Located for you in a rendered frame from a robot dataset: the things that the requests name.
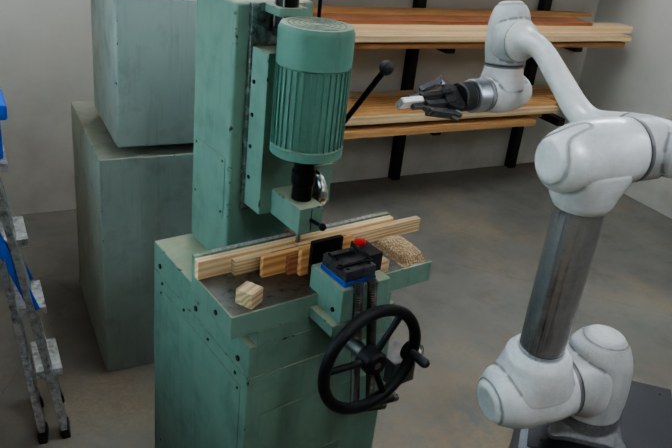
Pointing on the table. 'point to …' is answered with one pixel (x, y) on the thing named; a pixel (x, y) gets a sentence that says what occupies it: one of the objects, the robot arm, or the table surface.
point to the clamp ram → (323, 249)
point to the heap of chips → (400, 250)
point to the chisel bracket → (294, 218)
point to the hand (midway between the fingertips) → (409, 102)
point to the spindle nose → (302, 181)
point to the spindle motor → (311, 89)
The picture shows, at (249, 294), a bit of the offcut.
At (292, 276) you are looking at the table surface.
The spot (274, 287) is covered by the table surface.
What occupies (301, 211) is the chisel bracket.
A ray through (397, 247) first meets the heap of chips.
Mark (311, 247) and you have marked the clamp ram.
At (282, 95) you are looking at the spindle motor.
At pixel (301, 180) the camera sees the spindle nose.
